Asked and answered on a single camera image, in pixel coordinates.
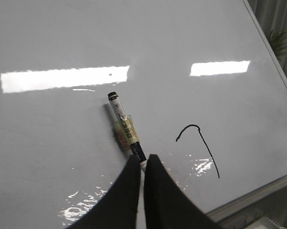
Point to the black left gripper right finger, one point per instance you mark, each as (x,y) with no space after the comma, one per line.
(166,206)

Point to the green potted plant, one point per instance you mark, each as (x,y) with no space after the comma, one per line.
(278,43)

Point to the white whiteboard with metal frame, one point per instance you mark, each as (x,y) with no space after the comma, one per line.
(203,89)

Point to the taped black whiteboard marker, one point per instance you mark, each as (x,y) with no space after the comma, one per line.
(127,129)

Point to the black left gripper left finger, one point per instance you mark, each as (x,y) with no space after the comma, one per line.
(118,208)

